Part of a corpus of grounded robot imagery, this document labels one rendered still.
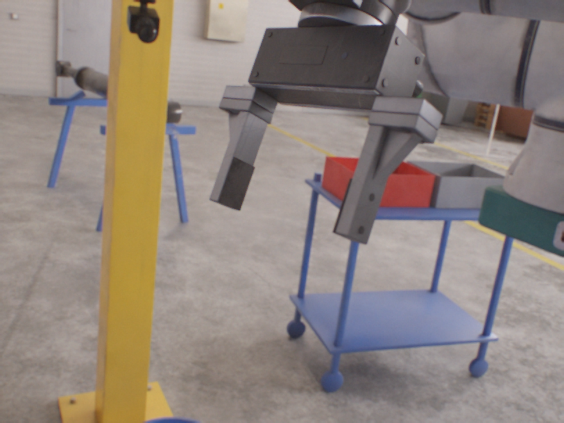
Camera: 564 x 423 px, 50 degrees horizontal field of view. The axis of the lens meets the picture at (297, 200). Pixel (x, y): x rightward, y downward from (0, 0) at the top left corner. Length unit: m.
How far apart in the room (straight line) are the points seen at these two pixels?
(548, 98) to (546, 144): 0.06
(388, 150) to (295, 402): 2.37
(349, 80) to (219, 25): 10.14
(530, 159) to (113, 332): 1.69
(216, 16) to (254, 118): 10.04
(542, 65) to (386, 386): 2.29
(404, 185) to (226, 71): 8.42
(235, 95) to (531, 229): 0.51
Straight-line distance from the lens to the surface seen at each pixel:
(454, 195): 2.82
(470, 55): 0.88
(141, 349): 2.33
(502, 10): 0.61
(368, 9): 0.47
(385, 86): 0.43
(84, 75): 5.33
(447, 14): 0.67
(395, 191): 2.65
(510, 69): 0.87
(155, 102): 2.02
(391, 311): 3.15
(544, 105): 0.89
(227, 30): 10.62
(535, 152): 0.89
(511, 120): 12.32
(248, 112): 0.51
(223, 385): 2.80
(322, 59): 0.46
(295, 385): 2.85
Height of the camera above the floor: 1.55
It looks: 16 degrees down
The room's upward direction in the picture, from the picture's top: 8 degrees clockwise
